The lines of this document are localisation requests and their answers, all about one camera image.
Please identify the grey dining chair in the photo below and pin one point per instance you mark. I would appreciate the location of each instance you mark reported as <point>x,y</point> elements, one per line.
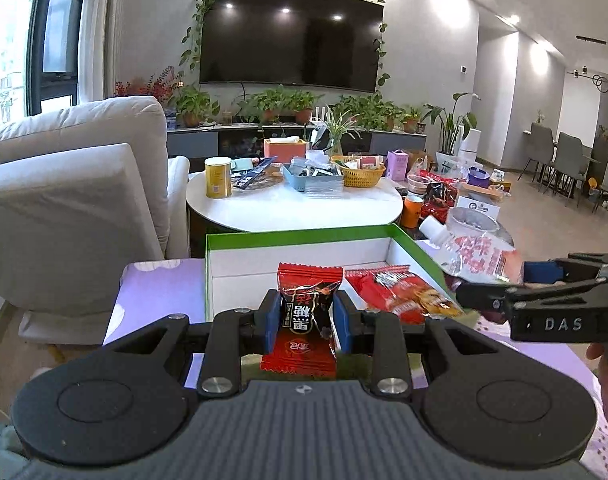
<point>536,147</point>
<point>568,160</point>

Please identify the wall-mounted black television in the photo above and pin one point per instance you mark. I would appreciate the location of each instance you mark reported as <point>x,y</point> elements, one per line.
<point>289,35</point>

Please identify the purple carton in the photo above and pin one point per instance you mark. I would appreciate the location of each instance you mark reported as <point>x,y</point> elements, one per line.
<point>397,165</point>

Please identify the orange cup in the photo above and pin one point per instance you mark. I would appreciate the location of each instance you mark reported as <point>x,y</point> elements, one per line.
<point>412,212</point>

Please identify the round white coffee table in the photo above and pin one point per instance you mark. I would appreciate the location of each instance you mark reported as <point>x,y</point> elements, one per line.
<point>284,210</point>

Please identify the yellow wicker basket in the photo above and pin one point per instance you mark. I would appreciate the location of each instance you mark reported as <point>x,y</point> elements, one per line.
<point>361,175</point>

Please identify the clear jelly pouch white cap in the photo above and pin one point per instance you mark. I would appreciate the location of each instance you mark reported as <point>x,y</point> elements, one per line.
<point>476,250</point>

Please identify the tall leafy floor plant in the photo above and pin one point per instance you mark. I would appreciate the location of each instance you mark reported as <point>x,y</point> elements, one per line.
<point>448,120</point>

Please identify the purple floral tablecloth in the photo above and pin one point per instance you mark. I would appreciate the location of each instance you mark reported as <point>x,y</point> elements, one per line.
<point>144,285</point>

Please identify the dark flat packets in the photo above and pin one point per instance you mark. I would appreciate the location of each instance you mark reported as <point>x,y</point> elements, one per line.
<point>251,176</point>

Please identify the white router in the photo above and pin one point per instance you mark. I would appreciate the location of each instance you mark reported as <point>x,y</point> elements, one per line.
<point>319,116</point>

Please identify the orange tissue box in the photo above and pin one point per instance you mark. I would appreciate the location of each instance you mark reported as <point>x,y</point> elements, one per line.
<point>284,151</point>

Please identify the large red chips packet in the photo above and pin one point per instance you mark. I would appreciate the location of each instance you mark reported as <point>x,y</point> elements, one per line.
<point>398,292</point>

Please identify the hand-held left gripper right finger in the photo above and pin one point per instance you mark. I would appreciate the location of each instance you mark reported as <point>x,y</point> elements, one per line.
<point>343,325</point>

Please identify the spider plant in vase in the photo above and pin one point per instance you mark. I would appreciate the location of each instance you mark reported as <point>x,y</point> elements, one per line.
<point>340,127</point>

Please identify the red snack bag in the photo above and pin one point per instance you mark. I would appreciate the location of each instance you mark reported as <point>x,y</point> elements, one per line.
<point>438,195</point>

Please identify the red and black candy packet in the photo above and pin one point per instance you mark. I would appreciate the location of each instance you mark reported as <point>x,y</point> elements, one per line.
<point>304,280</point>

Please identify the green cardboard box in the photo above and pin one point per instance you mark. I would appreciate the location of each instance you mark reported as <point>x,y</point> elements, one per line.
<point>234,280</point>

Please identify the beige recliner sofa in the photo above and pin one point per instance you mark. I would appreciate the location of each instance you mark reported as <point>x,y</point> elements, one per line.
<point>74,200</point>

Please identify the black framed window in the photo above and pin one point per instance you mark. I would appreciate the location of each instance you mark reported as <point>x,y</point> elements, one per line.
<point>44,30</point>

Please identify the black ceiling light fixture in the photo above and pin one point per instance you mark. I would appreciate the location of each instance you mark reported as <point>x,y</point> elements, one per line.
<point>591,77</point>

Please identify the white printed box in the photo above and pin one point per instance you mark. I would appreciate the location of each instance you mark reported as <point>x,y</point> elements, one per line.
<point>478,206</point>

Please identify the grey television cabinet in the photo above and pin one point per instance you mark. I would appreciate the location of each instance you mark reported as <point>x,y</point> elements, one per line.
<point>194,142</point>

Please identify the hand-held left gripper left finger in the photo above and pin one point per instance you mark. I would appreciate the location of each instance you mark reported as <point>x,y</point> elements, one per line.
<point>271,320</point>

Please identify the blue plastic tray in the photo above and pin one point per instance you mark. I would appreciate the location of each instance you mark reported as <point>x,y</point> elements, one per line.
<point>309,177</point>

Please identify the red flower arrangement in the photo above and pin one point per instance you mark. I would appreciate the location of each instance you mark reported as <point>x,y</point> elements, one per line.
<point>149,85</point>

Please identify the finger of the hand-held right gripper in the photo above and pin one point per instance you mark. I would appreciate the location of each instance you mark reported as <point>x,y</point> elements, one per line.
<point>483,297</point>
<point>543,271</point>

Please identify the row of potted plants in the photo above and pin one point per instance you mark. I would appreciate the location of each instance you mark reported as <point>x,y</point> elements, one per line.
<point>284,102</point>

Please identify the white humidifier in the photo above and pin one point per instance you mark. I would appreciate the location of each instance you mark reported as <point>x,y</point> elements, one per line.
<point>469,145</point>

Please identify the yellow canister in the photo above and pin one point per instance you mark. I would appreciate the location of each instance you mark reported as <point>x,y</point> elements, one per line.
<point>218,179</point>

